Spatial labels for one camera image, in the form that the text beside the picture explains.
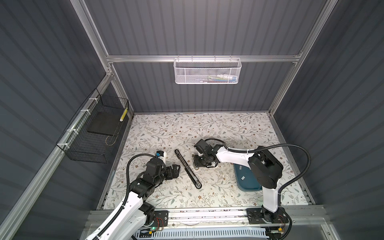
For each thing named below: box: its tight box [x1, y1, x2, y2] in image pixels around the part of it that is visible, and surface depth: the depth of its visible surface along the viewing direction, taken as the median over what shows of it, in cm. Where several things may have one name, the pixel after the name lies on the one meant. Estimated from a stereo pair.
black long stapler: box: [174, 149, 202, 189], surface depth 91 cm
